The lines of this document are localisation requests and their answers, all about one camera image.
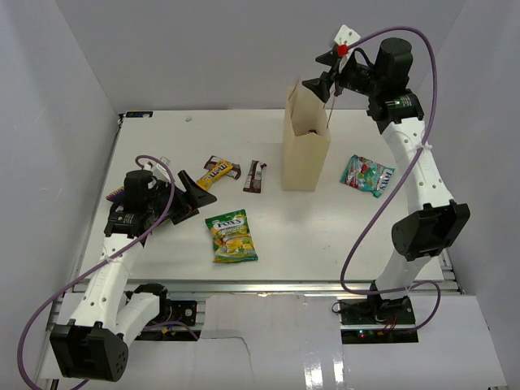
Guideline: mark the aluminium front rail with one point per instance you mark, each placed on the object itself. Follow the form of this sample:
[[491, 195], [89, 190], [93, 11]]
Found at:
[[332, 288]]

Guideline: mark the yellow M&M's packet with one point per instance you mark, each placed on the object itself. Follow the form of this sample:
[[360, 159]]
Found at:
[[214, 174]]

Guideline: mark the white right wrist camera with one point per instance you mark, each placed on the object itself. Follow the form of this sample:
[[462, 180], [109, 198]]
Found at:
[[343, 39]]

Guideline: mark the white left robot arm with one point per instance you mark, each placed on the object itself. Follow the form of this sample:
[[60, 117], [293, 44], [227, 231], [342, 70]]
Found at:
[[93, 344]]

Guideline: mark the left blue table label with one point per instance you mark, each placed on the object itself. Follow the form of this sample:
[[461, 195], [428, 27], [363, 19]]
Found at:
[[138, 114]]

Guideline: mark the brown Hershey's chocolate bar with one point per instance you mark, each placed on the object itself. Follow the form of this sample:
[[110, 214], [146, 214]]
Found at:
[[253, 183]]

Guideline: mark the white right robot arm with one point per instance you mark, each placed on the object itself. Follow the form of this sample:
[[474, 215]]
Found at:
[[435, 219]]

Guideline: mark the teal Fox's candy bag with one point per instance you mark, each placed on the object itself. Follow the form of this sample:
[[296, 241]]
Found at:
[[366, 175]]

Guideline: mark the beige paper bag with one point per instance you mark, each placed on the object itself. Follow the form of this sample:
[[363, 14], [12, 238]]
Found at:
[[303, 154]]

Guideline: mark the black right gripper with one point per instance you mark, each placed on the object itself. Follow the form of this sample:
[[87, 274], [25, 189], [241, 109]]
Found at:
[[321, 87]]

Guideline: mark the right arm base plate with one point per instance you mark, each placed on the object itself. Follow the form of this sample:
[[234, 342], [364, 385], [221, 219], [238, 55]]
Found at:
[[360, 325]]

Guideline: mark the green Fox's candy bag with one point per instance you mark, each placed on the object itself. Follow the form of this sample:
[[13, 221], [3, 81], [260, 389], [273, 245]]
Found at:
[[231, 238]]

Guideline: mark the dark purple nut snack bag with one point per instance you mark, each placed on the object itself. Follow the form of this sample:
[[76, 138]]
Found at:
[[115, 195]]

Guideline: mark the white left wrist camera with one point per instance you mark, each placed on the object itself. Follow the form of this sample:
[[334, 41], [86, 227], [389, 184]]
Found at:
[[158, 170]]

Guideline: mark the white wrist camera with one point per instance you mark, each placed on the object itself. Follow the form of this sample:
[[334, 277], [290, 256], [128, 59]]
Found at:
[[343, 39], [158, 170]]

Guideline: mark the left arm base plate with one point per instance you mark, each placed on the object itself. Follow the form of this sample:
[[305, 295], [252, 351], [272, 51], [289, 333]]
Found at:
[[174, 311]]

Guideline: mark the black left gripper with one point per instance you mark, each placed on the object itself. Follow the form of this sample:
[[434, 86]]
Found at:
[[186, 210]]

